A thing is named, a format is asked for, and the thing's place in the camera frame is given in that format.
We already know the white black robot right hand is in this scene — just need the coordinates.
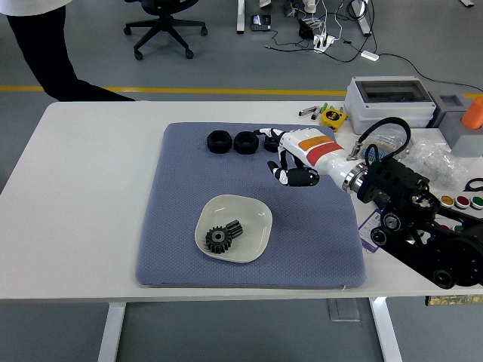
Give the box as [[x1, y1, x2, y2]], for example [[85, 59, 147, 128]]
[[253, 127, 358, 189]]

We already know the small black gear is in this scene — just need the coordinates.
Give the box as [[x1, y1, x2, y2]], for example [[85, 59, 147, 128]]
[[226, 219, 245, 239]]

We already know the large black gear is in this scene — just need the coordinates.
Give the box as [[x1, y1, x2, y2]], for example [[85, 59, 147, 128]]
[[205, 225, 234, 255]]

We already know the large black hex nut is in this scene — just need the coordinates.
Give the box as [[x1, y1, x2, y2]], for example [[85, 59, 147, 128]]
[[233, 130, 260, 155], [206, 129, 232, 155]]

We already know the white flat box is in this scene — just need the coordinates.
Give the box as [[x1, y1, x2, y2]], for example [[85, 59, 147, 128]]
[[409, 127, 449, 146]]

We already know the dark grey recessed box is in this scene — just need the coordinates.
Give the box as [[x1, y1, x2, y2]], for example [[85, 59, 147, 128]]
[[429, 93, 466, 129]]

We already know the button box with four buttons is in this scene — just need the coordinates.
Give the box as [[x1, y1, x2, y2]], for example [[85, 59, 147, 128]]
[[437, 194, 483, 212]]

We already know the yellow tape measure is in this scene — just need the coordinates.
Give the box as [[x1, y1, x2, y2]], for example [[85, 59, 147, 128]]
[[320, 108, 348, 132]]

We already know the bag of blue resistors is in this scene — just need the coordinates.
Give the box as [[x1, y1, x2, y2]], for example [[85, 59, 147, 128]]
[[360, 127, 414, 164]]

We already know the purple white label card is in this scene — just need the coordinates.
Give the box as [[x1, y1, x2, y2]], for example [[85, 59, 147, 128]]
[[358, 208, 386, 253]]

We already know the white square plate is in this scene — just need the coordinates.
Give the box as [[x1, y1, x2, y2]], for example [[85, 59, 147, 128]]
[[194, 194, 275, 264]]

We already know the white power strip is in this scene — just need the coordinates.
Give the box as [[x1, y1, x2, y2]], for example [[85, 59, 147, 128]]
[[312, 33, 338, 53]]

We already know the black power adapter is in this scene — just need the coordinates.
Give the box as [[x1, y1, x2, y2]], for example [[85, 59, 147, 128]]
[[298, 18, 316, 41]]

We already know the clear plastic parts bag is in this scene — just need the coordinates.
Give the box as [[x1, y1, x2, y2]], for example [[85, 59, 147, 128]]
[[409, 137, 471, 189]]

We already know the black device on floor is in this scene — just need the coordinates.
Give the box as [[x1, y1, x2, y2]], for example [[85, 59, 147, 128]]
[[251, 14, 272, 33]]

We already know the white desk leg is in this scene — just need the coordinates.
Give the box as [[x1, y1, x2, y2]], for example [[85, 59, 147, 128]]
[[236, 0, 247, 35], [356, 0, 374, 37]]

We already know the blue-grey padded mat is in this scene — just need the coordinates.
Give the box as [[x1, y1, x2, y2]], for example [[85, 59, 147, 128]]
[[134, 121, 368, 290]]

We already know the light grey block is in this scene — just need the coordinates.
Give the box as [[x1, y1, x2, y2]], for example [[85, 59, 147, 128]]
[[441, 111, 483, 158]]

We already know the grey floor plate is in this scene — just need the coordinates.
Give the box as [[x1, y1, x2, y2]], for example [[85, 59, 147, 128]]
[[328, 299, 361, 323]]

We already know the orange cylinder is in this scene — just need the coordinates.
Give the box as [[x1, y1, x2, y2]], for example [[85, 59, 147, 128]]
[[460, 96, 483, 131]]

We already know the white table leg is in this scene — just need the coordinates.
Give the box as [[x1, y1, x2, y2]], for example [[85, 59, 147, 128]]
[[97, 302, 127, 362], [369, 297, 403, 362]]

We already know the black office chair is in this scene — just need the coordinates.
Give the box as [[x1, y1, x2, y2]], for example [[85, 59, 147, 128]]
[[123, 0, 209, 61]]

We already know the yellow black striped object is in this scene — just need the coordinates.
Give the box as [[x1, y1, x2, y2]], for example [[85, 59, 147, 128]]
[[425, 295, 483, 307]]

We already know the person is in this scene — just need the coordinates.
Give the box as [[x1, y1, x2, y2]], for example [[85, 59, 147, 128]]
[[0, 0, 136, 103]]

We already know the grey electrical enclosure box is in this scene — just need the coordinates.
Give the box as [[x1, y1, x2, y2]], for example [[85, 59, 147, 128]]
[[343, 76, 438, 136]]

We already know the long black floor cable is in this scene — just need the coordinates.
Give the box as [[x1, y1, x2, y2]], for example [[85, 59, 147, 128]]
[[378, 52, 483, 94]]

